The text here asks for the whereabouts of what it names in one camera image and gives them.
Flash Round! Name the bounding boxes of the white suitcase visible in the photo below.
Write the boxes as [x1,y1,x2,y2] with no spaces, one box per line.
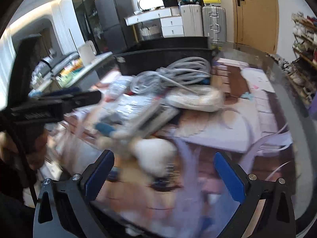
[180,4,203,37]

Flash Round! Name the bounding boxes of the white vanity desk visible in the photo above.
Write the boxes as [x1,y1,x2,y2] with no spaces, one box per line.
[124,7,185,39]

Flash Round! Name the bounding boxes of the pile of sneakers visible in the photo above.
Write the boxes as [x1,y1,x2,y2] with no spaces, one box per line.
[270,53,293,75]

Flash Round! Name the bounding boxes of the grey side table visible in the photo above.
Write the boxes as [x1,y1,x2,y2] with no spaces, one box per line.
[37,52,114,97]

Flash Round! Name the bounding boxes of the blue soft toy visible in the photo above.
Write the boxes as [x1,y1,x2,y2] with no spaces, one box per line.
[95,123,117,139]

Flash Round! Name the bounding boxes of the shoe rack with shoes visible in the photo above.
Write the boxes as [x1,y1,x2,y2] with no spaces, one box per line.
[291,12,317,102]

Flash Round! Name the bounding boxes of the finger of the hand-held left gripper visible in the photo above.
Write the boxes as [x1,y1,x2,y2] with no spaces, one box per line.
[29,87,81,98]
[59,90,102,111]

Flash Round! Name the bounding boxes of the wooden shoe rack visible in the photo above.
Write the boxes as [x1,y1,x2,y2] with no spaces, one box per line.
[291,12,317,105]

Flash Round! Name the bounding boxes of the person's left forearm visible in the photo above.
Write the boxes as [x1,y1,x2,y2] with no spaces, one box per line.
[0,157,37,238]

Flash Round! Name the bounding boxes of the colourful snack packets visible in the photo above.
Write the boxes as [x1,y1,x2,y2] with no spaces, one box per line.
[56,57,83,80]

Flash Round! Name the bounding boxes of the black glass cabinet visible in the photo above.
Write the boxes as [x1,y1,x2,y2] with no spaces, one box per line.
[71,0,102,55]

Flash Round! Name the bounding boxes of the woven laundry basket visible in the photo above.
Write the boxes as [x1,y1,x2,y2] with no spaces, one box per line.
[139,25,161,40]

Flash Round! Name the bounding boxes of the white cable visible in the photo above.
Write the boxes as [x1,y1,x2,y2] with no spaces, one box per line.
[130,57,212,95]

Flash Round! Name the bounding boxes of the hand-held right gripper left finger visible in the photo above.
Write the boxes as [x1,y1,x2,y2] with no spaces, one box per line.
[33,150,116,238]

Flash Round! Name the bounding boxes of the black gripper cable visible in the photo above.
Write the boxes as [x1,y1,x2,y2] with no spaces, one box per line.
[2,116,39,205]

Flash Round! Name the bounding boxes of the black storage box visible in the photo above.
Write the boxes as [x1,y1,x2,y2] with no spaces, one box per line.
[114,37,215,77]

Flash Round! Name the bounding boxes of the dark grey fridge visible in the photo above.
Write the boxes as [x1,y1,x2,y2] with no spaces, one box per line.
[95,0,135,54]

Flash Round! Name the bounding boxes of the silver suitcase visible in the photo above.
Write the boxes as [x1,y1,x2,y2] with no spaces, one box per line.
[201,6,227,46]

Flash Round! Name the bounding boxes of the person's left hand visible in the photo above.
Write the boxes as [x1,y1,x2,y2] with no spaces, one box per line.
[0,129,50,171]

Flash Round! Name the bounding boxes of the oval mirror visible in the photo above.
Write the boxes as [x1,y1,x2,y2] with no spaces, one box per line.
[137,0,165,12]

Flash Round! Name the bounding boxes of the white printed packet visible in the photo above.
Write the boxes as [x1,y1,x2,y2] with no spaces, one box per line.
[103,95,159,118]

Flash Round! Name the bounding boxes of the wooden door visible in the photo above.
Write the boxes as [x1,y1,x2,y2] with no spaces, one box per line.
[229,0,276,54]

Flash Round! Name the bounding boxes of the printed desk mat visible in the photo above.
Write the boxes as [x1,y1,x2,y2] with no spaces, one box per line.
[40,57,295,238]

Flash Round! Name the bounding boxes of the clear plastic packet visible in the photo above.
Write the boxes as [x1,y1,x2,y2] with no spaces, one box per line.
[108,76,133,98]

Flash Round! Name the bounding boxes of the white strap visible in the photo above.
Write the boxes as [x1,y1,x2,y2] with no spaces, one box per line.
[165,85,224,112]

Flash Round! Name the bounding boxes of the white fluffy cloth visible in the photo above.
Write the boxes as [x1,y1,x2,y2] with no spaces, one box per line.
[129,139,177,176]

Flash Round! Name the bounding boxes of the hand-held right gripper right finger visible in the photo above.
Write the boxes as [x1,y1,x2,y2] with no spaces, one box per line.
[213,151,296,238]

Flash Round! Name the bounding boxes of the white box appliance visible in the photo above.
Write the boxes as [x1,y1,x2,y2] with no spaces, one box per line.
[77,42,96,63]

